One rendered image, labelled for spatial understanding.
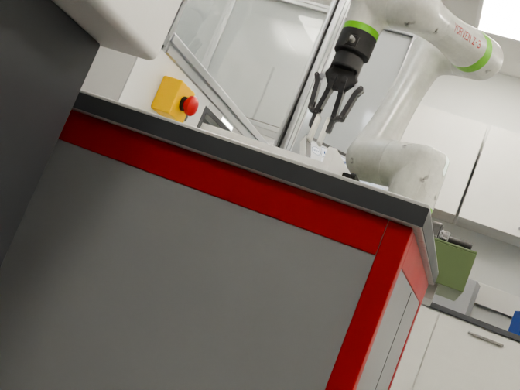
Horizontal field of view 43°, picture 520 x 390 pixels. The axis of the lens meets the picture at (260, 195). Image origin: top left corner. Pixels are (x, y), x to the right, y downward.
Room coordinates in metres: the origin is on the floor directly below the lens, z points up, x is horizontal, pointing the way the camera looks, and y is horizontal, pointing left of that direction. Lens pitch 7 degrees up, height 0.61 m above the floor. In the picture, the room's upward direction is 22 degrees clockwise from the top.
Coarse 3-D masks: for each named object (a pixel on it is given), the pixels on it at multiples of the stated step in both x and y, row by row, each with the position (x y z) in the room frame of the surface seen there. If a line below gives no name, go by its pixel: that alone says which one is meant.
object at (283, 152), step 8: (200, 128) 1.50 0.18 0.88; (208, 128) 1.50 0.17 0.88; (216, 128) 1.49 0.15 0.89; (224, 136) 1.48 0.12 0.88; (232, 136) 1.48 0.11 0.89; (240, 136) 1.47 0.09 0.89; (248, 144) 1.46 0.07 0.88; (256, 144) 1.46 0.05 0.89; (264, 144) 1.45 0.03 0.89; (272, 152) 1.44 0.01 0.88; (280, 152) 1.44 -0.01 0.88; (288, 152) 1.43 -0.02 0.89; (296, 160) 1.42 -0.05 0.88; (304, 160) 1.42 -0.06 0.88; (312, 160) 1.41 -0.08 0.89
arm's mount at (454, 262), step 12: (444, 252) 1.56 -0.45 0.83; (456, 252) 1.55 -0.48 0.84; (468, 252) 1.54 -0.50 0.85; (444, 264) 1.55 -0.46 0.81; (456, 264) 1.55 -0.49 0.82; (468, 264) 1.54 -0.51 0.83; (444, 276) 1.55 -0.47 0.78; (456, 276) 1.54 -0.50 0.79; (468, 276) 1.54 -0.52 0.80; (444, 288) 1.61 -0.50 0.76; (456, 288) 1.54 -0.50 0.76
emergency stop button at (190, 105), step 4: (192, 96) 1.28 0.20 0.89; (188, 100) 1.27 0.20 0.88; (192, 100) 1.27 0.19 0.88; (196, 100) 1.28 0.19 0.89; (184, 104) 1.28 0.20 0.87; (188, 104) 1.27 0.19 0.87; (192, 104) 1.27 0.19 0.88; (196, 104) 1.29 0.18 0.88; (184, 108) 1.28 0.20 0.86; (188, 108) 1.27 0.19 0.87; (192, 108) 1.28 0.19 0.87; (196, 108) 1.29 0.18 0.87; (184, 112) 1.29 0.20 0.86; (188, 112) 1.28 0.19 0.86; (192, 112) 1.29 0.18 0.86
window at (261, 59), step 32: (192, 0) 1.30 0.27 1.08; (224, 0) 1.41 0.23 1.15; (256, 0) 1.55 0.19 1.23; (288, 0) 1.72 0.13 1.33; (320, 0) 1.93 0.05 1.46; (192, 32) 1.35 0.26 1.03; (224, 32) 1.47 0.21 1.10; (256, 32) 1.62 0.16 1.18; (288, 32) 1.80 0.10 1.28; (320, 32) 2.03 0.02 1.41; (224, 64) 1.53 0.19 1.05; (256, 64) 1.69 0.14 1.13; (288, 64) 1.88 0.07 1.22; (256, 96) 1.76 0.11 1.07; (288, 96) 1.98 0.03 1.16; (256, 128) 1.85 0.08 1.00
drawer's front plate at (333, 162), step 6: (330, 150) 1.38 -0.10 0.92; (336, 150) 1.38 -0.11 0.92; (324, 156) 1.39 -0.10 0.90; (330, 156) 1.38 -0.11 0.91; (336, 156) 1.40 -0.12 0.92; (324, 162) 1.38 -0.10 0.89; (330, 162) 1.38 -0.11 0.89; (336, 162) 1.42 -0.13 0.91; (342, 162) 1.47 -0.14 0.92; (324, 168) 1.38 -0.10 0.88; (330, 168) 1.40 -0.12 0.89; (336, 168) 1.44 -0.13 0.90; (342, 168) 1.49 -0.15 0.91
